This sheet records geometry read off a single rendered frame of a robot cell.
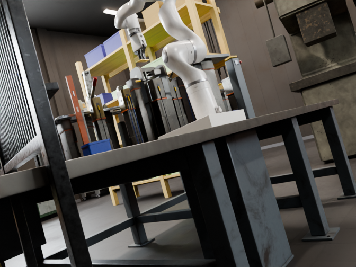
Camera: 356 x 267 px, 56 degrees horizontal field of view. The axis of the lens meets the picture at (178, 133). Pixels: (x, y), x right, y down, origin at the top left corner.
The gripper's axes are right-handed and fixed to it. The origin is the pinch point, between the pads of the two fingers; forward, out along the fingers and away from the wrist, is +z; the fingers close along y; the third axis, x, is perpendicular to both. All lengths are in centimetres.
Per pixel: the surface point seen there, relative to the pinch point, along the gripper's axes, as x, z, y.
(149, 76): 7.7, 16.1, -10.8
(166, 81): 1.2, 22.3, -16.4
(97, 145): 66, 52, -31
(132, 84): 23.4, 20.7, -12.2
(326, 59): -323, 4, 16
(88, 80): 43.9, 12.9, -1.7
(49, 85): 86, 27, -45
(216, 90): -24, 35, -32
